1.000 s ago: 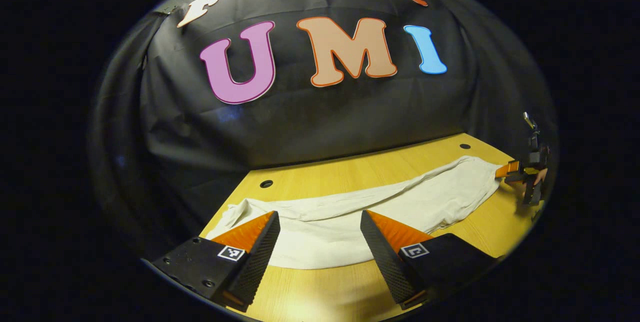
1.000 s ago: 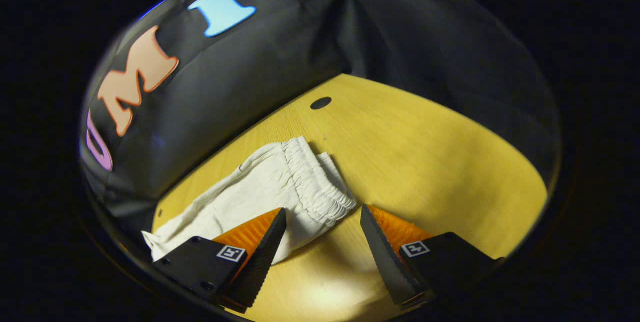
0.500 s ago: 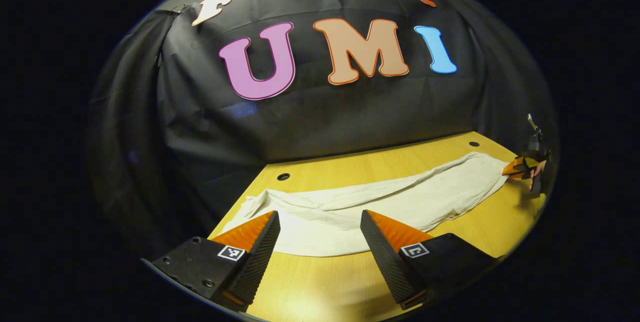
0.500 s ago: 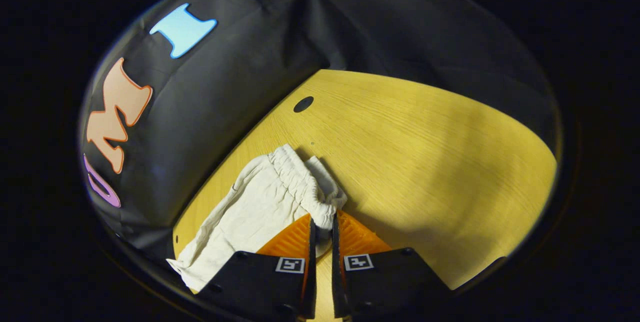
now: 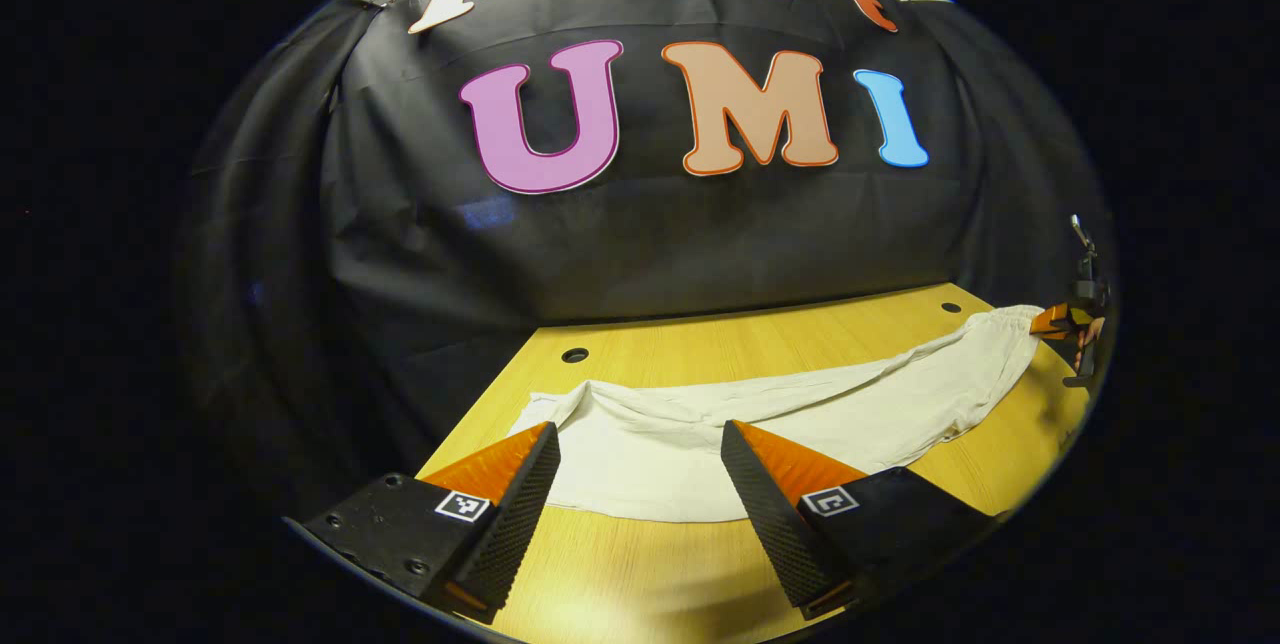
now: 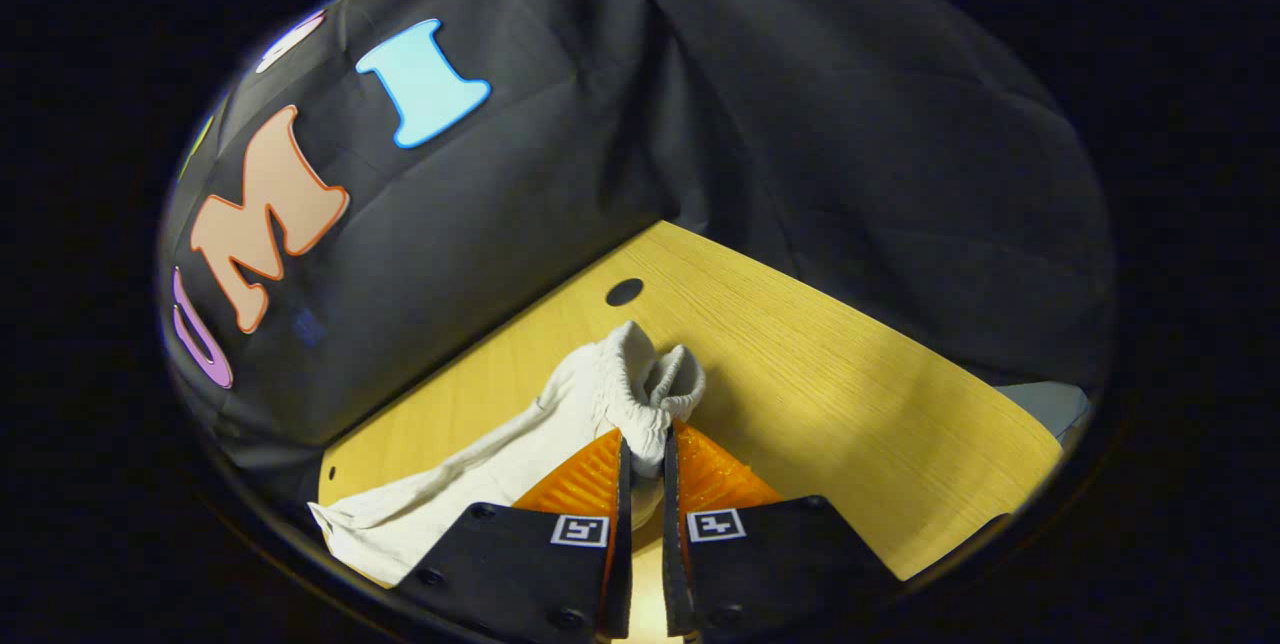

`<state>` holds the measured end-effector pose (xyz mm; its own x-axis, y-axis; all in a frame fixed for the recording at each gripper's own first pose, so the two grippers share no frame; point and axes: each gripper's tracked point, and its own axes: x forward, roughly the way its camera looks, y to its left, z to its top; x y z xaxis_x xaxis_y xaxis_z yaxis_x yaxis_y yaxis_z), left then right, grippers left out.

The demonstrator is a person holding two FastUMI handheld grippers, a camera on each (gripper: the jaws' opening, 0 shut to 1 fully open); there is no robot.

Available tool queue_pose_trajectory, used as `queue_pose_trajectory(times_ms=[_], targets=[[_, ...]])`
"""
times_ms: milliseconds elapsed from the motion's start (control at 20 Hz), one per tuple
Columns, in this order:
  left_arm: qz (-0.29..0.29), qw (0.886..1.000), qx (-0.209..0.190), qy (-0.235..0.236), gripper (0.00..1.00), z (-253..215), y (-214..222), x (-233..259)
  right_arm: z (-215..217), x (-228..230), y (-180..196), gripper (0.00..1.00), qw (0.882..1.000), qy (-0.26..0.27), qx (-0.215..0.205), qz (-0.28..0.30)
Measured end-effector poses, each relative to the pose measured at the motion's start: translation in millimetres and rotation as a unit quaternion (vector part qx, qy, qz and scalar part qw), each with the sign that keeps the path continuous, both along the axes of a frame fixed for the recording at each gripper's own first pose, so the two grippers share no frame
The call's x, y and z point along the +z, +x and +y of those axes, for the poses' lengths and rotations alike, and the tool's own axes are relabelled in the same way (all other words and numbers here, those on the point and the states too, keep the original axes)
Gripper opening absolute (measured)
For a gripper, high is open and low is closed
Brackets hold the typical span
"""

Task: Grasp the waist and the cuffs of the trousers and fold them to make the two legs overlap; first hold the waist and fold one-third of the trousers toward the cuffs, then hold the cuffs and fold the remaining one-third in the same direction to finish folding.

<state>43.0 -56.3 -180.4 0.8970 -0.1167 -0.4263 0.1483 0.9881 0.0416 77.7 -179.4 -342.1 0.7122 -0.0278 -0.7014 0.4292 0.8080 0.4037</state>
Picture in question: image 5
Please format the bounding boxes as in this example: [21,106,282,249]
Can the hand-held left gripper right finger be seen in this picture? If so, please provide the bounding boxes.
[720,418,998,623]

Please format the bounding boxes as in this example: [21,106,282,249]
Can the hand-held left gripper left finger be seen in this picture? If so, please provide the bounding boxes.
[285,420,562,624]

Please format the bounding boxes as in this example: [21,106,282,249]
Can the white jeans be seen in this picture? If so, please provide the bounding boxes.
[508,304,1047,524]

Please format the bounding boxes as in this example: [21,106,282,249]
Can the black backdrop cloth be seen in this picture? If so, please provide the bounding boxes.
[175,0,1116,525]

